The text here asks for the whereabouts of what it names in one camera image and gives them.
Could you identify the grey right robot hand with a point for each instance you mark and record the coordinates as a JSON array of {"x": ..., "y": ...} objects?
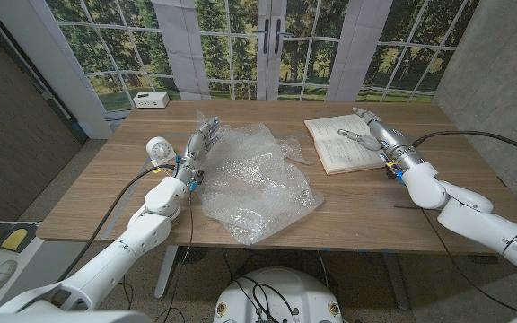
[{"x": 393, "y": 141}]

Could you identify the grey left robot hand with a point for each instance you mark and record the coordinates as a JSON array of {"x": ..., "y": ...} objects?
[{"x": 195, "y": 150}]

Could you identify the large clear bubble wrap sheet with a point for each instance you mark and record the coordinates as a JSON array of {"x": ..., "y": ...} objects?
[{"x": 249, "y": 179}]

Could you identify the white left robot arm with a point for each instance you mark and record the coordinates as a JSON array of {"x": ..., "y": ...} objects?
[{"x": 157, "y": 197}]

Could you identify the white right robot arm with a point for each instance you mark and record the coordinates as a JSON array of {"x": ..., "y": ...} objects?
[{"x": 424, "y": 186}]

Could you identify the open paperback book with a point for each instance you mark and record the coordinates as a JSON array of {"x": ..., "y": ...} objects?
[{"x": 344, "y": 157}]

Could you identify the small clear bubble wrap piece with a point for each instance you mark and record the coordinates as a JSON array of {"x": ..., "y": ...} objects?
[{"x": 295, "y": 150}]

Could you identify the white round kitchen timer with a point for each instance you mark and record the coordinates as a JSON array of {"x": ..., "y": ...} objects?
[{"x": 160, "y": 151}]

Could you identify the white power socket box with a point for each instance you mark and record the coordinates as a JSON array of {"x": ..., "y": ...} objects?
[{"x": 151, "y": 99}]

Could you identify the white table leg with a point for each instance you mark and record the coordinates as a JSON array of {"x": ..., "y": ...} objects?
[{"x": 166, "y": 269}]

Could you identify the printed forest window backdrop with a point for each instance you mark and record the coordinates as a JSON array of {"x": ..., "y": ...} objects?
[{"x": 119, "y": 45}]

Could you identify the grey table leg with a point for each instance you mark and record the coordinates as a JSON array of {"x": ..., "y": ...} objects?
[{"x": 395, "y": 278}]

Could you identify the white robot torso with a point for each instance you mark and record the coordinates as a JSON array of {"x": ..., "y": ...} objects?
[{"x": 281, "y": 296}]

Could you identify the dark brown door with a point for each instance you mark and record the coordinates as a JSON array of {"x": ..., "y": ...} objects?
[{"x": 7, "y": 134}]

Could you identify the white floor mat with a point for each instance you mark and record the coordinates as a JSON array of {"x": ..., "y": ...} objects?
[{"x": 27, "y": 255}]

